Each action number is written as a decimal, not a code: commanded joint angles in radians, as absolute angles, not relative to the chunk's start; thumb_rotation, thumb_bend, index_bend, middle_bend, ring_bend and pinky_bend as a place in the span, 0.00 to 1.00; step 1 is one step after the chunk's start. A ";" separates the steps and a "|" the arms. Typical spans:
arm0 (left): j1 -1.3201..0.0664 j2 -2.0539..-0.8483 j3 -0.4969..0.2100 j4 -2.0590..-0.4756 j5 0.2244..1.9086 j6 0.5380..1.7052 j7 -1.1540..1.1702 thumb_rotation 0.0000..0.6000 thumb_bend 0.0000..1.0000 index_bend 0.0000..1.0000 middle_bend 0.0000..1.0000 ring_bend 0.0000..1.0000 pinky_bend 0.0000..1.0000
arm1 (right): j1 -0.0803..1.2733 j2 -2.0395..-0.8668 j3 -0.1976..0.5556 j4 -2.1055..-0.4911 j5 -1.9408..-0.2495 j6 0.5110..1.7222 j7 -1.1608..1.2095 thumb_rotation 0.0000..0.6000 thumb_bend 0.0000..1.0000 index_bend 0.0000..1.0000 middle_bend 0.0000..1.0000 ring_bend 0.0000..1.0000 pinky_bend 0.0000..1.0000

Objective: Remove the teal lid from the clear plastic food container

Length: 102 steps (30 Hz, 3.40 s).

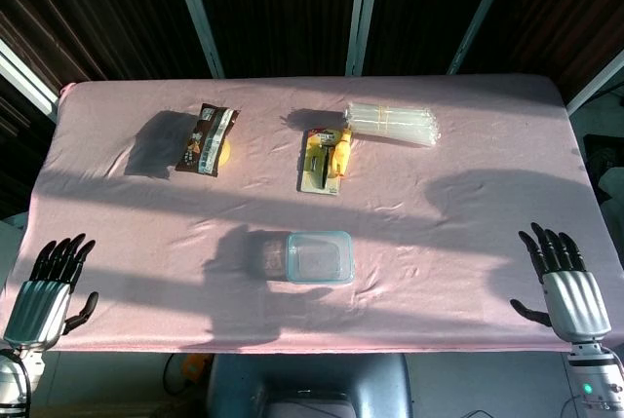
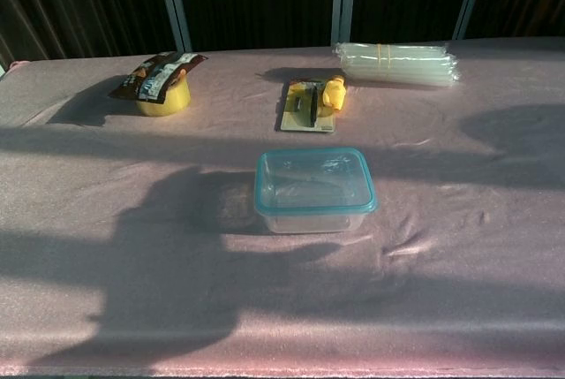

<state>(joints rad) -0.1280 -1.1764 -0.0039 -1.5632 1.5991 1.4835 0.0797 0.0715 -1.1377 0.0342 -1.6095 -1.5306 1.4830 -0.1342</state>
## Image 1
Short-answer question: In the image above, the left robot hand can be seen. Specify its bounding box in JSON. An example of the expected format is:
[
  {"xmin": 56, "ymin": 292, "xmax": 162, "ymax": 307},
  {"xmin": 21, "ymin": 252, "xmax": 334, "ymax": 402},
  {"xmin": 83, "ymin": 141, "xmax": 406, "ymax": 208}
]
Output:
[{"xmin": 2, "ymin": 232, "xmax": 100, "ymax": 352}]

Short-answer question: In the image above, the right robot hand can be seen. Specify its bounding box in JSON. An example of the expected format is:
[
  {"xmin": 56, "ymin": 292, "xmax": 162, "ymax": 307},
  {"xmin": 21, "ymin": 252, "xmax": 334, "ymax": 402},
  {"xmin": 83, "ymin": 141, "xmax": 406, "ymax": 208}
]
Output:
[{"xmin": 509, "ymin": 221, "xmax": 613, "ymax": 344}]

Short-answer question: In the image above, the pink tablecloth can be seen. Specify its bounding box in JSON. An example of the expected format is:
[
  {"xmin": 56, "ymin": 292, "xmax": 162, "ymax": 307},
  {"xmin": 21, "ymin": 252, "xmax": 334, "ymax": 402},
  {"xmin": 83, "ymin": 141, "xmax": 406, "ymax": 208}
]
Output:
[{"xmin": 0, "ymin": 74, "xmax": 624, "ymax": 356}]

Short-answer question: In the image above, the orange object under table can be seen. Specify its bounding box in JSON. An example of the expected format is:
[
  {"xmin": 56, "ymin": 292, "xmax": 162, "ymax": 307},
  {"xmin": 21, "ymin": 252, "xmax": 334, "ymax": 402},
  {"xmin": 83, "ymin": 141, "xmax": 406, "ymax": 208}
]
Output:
[{"xmin": 182, "ymin": 353, "xmax": 207, "ymax": 386}]

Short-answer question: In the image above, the brown snack packet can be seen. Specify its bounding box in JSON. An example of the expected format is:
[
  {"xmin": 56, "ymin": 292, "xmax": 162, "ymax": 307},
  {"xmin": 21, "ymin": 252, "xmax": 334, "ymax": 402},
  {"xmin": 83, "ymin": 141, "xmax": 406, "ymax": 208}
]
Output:
[{"xmin": 174, "ymin": 102, "xmax": 241, "ymax": 178}]

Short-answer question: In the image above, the bundle of clear glue sticks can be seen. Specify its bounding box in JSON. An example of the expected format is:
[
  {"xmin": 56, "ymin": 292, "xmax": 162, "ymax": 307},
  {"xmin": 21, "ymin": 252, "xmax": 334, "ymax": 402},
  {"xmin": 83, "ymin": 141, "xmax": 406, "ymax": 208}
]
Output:
[{"xmin": 344, "ymin": 101, "xmax": 442, "ymax": 149}]

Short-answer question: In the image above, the grey robot torso base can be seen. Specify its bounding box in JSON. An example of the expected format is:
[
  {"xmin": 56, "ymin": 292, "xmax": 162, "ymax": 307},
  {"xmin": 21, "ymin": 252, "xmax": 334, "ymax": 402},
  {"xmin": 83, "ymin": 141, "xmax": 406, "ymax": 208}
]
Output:
[{"xmin": 207, "ymin": 353, "xmax": 413, "ymax": 418}]

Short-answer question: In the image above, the yellow carded tool package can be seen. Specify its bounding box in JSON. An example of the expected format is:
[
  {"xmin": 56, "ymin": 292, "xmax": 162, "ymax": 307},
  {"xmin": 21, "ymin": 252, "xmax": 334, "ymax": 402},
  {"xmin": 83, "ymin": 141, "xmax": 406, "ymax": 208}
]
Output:
[{"xmin": 297, "ymin": 128, "xmax": 353, "ymax": 196}]

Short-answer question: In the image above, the light metal window frame post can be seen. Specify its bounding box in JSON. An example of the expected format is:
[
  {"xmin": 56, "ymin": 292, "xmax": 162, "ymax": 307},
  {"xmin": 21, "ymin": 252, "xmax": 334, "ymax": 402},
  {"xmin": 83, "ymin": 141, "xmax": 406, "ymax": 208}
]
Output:
[
  {"xmin": 0, "ymin": 37, "xmax": 59, "ymax": 122},
  {"xmin": 565, "ymin": 47, "xmax": 624, "ymax": 115},
  {"xmin": 168, "ymin": 0, "xmax": 225, "ymax": 79},
  {"xmin": 344, "ymin": 0, "xmax": 384, "ymax": 77},
  {"xmin": 447, "ymin": 0, "xmax": 521, "ymax": 76}
]

